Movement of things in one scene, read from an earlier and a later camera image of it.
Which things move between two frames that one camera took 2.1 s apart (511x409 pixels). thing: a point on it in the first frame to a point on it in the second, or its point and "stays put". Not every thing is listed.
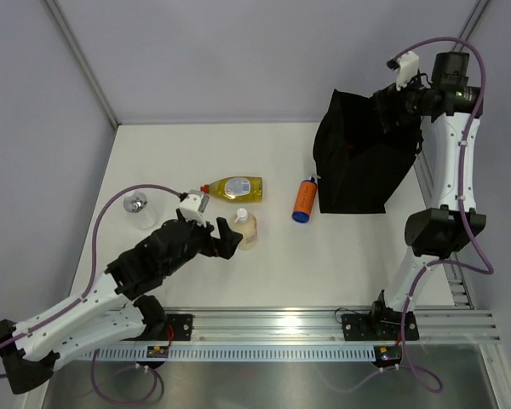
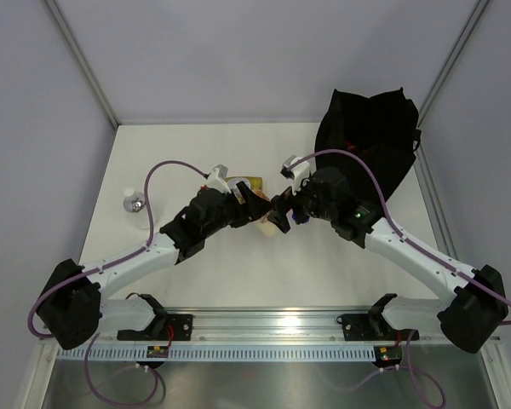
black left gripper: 229,239 to 254,208
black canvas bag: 359,164 stays put
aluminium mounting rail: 281,326 stays put
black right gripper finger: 398,121 to 280,219
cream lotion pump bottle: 246,224 to 266,227
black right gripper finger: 387,100 to 286,200
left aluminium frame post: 82,63 stays put
